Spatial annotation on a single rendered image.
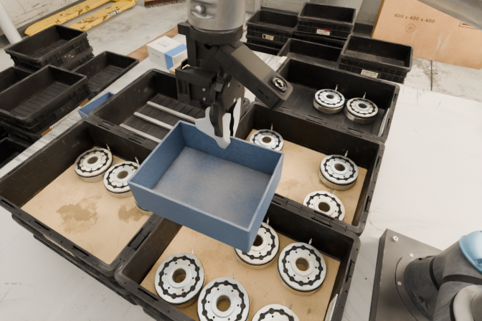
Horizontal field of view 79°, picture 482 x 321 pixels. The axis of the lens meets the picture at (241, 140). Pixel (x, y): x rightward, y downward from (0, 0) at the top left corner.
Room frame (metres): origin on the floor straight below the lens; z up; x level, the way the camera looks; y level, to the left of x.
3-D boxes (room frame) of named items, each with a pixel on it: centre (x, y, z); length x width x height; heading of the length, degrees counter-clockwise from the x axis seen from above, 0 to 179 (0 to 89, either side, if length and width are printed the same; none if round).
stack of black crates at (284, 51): (1.82, -0.47, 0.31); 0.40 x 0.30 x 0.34; 65
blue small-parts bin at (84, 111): (0.88, 0.51, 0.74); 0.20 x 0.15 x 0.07; 55
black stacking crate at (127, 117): (0.69, 0.21, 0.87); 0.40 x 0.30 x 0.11; 62
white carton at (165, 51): (1.33, 0.35, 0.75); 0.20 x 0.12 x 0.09; 51
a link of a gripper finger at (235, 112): (0.39, 0.03, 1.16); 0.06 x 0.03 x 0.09; 64
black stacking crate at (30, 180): (0.43, 0.35, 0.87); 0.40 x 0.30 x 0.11; 62
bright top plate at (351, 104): (0.78, -0.41, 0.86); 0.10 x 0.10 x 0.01
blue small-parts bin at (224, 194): (0.29, 0.05, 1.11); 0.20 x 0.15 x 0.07; 66
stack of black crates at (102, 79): (1.62, 0.88, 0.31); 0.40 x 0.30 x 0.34; 155
